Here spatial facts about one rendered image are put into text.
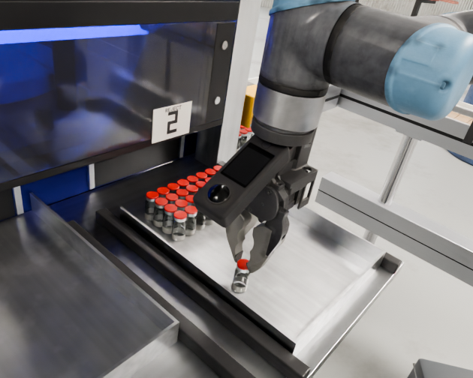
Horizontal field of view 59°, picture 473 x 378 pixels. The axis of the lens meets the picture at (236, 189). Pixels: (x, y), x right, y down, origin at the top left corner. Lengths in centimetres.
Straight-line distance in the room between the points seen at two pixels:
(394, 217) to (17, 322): 130
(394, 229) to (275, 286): 104
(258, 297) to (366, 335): 130
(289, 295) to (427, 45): 38
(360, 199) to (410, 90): 127
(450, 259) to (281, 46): 127
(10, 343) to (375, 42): 49
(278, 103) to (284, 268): 30
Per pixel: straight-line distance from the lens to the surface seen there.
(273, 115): 44
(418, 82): 37
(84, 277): 61
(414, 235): 160
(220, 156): 86
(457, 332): 212
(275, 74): 43
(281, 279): 64
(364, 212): 164
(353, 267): 70
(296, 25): 41
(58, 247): 66
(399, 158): 153
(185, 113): 73
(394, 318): 201
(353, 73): 39
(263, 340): 53
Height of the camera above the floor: 131
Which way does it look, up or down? 31 degrees down
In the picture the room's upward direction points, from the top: 10 degrees clockwise
